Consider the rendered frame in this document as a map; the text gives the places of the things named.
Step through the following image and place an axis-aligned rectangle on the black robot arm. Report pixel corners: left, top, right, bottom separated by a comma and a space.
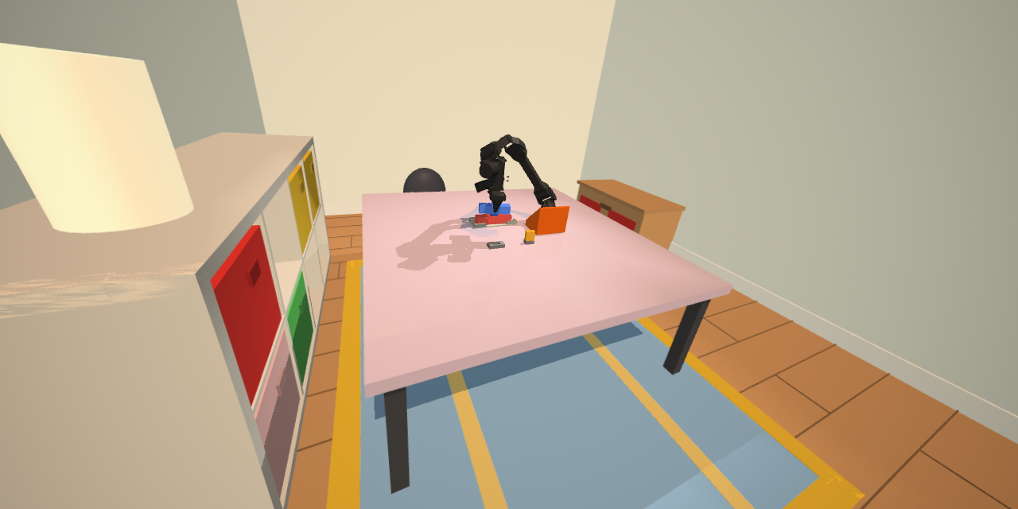
474, 134, 557, 208

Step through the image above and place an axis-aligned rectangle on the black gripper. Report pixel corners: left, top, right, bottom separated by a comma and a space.
488, 175, 507, 212

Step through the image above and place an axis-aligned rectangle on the blue bar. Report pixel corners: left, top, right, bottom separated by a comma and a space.
479, 203, 511, 216

